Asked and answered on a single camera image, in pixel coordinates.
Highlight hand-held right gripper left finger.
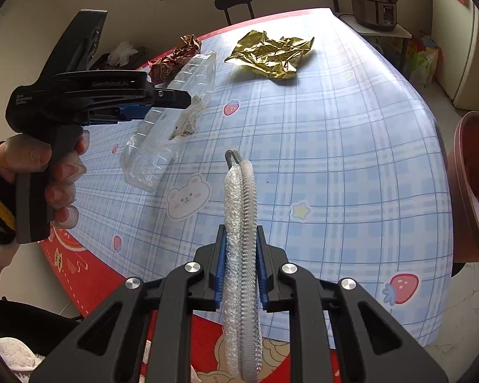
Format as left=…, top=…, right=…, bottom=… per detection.
left=29, top=224, right=227, bottom=383

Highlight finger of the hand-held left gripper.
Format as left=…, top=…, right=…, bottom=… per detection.
left=144, top=88, right=192, bottom=109
left=86, top=101, right=154, bottom=124

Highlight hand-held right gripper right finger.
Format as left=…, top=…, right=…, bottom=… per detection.
left=256, top=225, right=450, bottom=383

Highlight white bubble wrap sheet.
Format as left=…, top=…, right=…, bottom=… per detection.
left=221, top=163, right=244, bottom=376

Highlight clear plastic bottle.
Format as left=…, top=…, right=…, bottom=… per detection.
left=120, top=51, right=217, bottom=192

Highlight brown plastic bin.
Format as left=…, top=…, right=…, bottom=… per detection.
left=447, top=111, right=479, bottom=269

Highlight person's left hand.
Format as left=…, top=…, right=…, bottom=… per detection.
left=0, top=129, right=90, bottom=230

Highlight red-brown snack wrapper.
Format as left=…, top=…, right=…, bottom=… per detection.
left=149, top=34, right=202, bottom=82

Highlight white plastic bag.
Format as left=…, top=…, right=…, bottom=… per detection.
left=106, top=41, right=138, bottom=66

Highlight gold foil wrapper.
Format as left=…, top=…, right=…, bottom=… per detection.
left=224, top=30, right=316, bottom=82

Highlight blue plaid tablecloth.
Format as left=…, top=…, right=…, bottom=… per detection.
left=70, top=8, right=453, bottom=348

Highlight person's dark trousers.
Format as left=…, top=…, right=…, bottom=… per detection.
left=0, top=293, right=86, bottom=354

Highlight electric pressure cooker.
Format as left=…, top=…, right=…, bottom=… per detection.
left=346, top=0, right=398, bottom=32

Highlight small white side table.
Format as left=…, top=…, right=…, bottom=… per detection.
left=337, top=13, right=413, bottom=78

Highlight green and white bag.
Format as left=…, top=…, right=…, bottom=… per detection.
left=407, top=36, right=442, bottom=88

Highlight cream refrigerator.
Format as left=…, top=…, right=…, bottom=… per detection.
left=431, top=0, right=479, bottom=110

